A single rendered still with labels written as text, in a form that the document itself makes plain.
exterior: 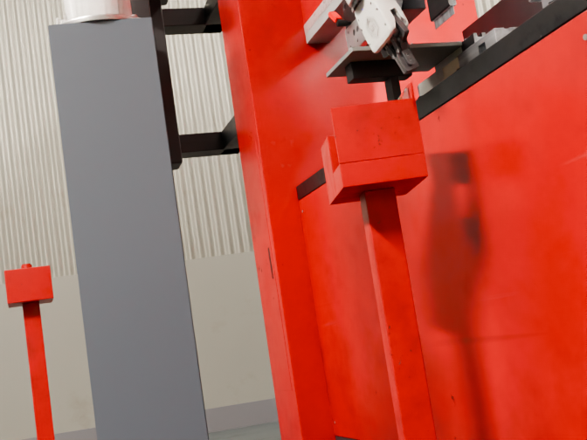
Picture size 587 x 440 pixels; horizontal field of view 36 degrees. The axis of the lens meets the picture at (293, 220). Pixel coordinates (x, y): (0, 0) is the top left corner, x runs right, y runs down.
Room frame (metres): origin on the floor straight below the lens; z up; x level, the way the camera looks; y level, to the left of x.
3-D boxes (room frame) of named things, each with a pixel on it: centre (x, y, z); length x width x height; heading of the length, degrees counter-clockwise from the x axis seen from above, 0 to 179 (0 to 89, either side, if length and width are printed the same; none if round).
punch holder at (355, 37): (2.45, -0.29, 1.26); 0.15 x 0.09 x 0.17; 17
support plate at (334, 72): (2.01, -0.28, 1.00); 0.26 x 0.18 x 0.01; 107
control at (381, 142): (1.73, -0.17, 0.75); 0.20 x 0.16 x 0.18; 6
